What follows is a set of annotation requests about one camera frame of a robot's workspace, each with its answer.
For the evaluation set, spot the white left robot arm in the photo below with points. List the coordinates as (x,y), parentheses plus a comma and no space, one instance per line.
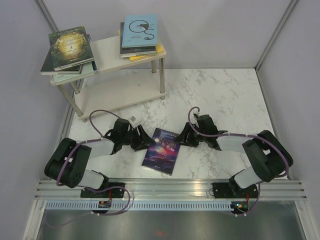
(68,164)

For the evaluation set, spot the light blue Hemingway book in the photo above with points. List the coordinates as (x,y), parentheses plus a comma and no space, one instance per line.
(140,30)

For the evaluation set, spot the teal ocean cover book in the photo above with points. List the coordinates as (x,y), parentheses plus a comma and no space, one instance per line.
(94,67)

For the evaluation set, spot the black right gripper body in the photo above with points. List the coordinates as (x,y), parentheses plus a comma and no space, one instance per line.
(194,137)

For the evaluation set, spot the pale green file folder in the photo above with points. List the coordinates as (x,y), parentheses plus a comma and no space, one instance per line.
(68,78)

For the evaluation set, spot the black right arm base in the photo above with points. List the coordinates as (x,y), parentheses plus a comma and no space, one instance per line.
(227,190)

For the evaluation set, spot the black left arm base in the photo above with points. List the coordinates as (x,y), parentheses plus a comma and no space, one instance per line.
(113,190)

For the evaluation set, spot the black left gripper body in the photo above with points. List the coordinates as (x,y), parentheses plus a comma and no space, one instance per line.
(132,138)

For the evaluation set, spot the yellow book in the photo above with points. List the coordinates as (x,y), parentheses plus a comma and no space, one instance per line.
(159,50)

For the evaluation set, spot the white two-tier shelf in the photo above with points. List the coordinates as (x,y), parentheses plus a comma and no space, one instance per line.
(119,82)

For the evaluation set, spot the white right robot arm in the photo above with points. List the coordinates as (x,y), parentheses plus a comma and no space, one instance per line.
(267,156)

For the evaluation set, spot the white slotted cable duct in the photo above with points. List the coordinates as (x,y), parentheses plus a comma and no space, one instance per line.
(140,205)

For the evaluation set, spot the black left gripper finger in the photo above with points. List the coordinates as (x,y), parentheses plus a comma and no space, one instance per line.
(142,144)
(144,137)

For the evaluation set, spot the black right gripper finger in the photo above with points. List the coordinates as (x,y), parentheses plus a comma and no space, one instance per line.
(182,140)
(186,131)

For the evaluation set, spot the dark blue Wuthering Heights book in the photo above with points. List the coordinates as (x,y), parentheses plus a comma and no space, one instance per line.
(134,51)

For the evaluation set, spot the black folder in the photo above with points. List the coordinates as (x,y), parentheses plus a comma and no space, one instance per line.
(47,67)

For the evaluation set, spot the purple nebula cover book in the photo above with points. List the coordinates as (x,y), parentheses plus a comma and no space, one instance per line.
(161,156)

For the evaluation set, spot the aluminium rail frame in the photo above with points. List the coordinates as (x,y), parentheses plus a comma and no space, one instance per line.
(166,189)

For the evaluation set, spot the green forest Alice book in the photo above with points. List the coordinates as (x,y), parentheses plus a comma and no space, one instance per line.
(70,47)

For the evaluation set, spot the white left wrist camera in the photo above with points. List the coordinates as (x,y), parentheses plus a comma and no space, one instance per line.
(132,120)

